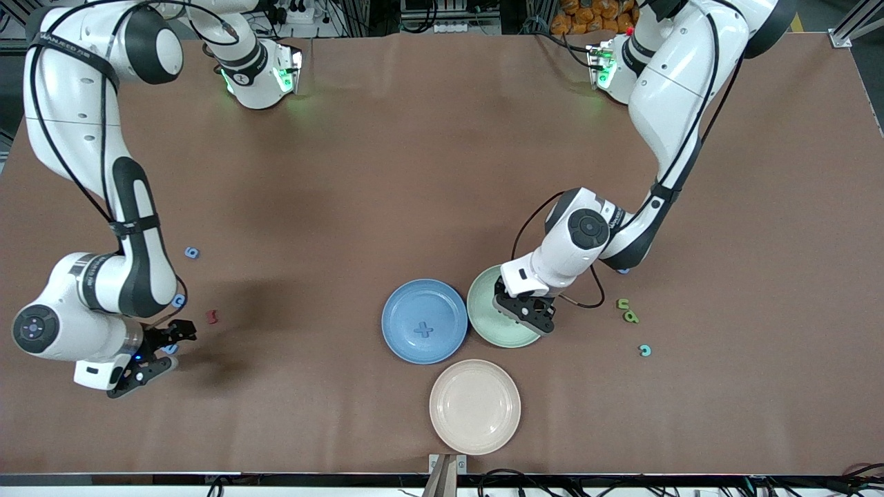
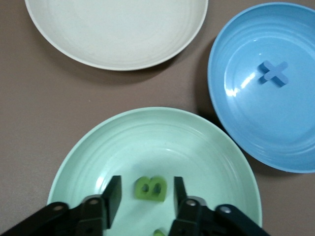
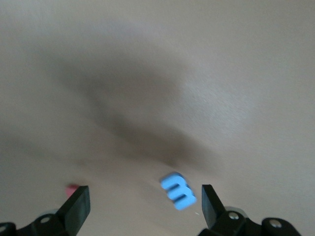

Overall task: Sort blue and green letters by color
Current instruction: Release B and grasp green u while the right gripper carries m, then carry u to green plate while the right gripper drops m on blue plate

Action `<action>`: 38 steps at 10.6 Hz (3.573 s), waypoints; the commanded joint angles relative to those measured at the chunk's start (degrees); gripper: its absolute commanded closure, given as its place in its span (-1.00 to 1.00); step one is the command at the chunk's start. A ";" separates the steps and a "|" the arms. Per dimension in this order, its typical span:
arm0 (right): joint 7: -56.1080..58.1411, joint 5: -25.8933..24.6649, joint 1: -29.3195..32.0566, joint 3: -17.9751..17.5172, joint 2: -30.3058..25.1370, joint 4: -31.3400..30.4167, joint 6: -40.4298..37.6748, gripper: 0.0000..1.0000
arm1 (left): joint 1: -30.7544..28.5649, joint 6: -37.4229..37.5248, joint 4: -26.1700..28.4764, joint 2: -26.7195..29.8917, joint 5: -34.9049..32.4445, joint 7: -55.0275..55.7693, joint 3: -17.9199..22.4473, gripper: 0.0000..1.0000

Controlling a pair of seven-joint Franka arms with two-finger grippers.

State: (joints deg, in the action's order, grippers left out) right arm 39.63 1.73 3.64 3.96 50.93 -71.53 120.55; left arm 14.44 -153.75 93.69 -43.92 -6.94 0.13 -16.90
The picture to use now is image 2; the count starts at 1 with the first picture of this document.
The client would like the green foam letter B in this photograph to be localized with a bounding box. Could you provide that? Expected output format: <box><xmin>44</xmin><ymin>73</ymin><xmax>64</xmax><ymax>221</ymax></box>
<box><xmin>134</xmin><ymin>176</ymin><xmax>168</xmax><ymax>203</ymax></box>

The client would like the blue foam letter X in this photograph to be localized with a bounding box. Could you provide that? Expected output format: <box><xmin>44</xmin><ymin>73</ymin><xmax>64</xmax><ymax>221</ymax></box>
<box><xmin>257</xmin><ymin>60</ymin><xmax>289</xmax><ymax>88</ymax></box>

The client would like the blue round plate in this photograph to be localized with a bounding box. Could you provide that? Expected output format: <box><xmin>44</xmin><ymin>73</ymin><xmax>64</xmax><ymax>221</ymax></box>
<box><xmin>207</xmin><ymin>2</ymin><xmax>315</xmax><ymax>174</ymax></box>

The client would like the beige round plate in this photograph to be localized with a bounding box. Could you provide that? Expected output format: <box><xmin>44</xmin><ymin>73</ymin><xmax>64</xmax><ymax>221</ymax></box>
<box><xmin>24</xmin><ymin>0</ymin><xmax>209</xmax><ymax>71</ymax></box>

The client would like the green round plate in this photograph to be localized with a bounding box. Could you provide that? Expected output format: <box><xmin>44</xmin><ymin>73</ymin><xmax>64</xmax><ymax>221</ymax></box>
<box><xmin>46</xmin><ymin>106</ymin><xmax>262</xmax><ymax>236</ymax></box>

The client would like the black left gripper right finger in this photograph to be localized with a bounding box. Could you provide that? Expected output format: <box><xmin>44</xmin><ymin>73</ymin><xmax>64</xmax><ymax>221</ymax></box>
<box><xmin>169</xmin><ymin>176</ymin><xmax>271</xmax><ymax>236</ymax></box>

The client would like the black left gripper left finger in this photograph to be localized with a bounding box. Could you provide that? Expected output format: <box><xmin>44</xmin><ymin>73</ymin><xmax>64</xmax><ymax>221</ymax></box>
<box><xmin>0</xmin><ymin>175</ymin><xmax>123</xmax><ymax>236</ymax></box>

